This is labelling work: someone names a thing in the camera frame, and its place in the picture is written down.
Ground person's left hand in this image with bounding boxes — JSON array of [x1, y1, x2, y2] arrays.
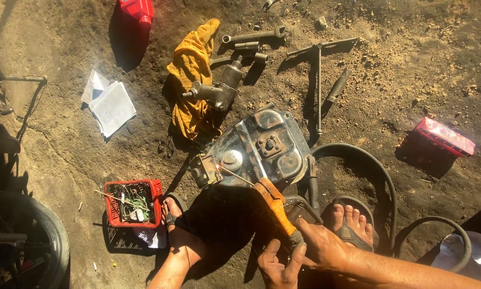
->
[[257, 239, 307, 289]]

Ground person's right hand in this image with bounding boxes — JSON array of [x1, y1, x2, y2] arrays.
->
[[294, 218, 358, 274]]

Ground orange welding electrode holder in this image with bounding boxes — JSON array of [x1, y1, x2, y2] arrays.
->
[[252, 177, 306, 250]]

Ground black right sandal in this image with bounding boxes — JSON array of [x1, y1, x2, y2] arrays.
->
[[322, 195, 380, 254]]

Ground black sandal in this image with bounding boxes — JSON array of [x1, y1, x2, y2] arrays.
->
[[163, 192, 190, 233], [322, 195, 380, 254]]

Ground person's right foot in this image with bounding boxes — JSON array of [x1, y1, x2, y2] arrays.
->
[[328, 203, 376, 246]]

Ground thin welding electrode rod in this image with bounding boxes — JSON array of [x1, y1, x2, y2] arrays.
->
[[218, 164, 257, 187]]

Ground rusty metal fuel tank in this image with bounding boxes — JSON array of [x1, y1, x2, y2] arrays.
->
[[189, 108, 319, 190]]

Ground person's left leg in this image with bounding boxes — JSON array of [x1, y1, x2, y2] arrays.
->
[[146, 196, 207, 289]]

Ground black left sandal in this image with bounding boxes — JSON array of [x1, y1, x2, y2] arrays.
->
[[163, 192, 190, 233]]

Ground dark metal chisel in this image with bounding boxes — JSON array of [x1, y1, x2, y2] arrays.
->
[[326, 69, 353, 104]]

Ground grey pneumatic impact wrench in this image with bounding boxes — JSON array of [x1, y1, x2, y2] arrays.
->
[[180, 55, 245, 112]]

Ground white plastic bag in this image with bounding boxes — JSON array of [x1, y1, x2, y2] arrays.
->
[[430, 230, 481, 286]]

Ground red cardboard box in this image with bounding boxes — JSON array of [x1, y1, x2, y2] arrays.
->
[[414, 116, 477, 157]]

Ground bent steel socket wrench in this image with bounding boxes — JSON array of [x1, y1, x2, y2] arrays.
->
[[208, 52, 269, 67]]

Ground red plastic basket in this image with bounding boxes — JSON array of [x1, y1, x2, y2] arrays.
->
[[103, 178, 164, 229]]

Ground yellow cloth rag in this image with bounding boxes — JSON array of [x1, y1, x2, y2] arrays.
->
[[167, 18, 222, 142]]

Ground steel combination wrench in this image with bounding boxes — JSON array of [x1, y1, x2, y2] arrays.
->
[[222, 26, 287, 44]]

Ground white paper sheets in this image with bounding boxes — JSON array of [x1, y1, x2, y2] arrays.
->
[[81, 69, 137, 138]]

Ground black motorcycle tyre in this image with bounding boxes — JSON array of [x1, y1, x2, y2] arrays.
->
[[0, 190, 71, 289]]

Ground red plastic canister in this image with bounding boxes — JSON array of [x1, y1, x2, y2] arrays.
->
[[118, 0, 155, 25]]

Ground black welding cable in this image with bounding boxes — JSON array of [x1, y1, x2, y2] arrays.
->
[[284, 194, 324, 226]]

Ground black thick rubber hose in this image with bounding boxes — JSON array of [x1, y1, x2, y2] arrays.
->
[[310, 142, 473, 274]]

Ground steel T-handle wrench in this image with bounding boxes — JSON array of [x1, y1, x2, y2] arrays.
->
[[286, 37, 360, 135]]

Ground tangle of wires and parts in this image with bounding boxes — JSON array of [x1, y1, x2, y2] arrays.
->
[[109, 184, 157, 223]]

